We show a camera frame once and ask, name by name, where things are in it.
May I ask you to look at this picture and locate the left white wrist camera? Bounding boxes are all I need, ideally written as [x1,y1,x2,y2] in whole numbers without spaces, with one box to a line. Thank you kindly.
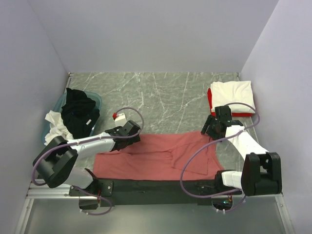
[113,113,127,127]

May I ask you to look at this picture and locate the black t shirt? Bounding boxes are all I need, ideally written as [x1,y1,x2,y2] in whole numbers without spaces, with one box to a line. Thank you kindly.
[61,88,100,139]

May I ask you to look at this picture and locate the folded white t shirt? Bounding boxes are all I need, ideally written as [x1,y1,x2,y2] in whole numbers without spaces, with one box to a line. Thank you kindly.
[208,81,255,113]

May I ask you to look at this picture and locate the folded red t shirt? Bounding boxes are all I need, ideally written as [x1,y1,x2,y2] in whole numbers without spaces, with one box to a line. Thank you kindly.
[207,87,253,118]

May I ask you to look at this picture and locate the crumpled white t shirt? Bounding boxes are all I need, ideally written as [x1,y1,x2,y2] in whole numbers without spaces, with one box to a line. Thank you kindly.
[44,110,74,146]

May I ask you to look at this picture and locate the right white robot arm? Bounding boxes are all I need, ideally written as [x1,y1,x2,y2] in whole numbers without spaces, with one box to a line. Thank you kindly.
[201,103,282,196]

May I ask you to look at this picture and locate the black base crossbar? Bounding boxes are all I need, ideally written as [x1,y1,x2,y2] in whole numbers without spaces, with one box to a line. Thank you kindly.
[69,179,235,209]

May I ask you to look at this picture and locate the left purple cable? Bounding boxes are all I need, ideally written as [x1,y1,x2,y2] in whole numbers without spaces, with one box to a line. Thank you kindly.
[32,107,145,216]

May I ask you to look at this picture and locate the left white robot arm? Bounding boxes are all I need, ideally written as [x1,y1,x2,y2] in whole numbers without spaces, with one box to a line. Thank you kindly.
[32,120,141,188]

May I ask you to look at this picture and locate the pink t shirt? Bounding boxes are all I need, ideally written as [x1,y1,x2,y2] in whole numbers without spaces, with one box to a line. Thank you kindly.
[93,131,223,181]

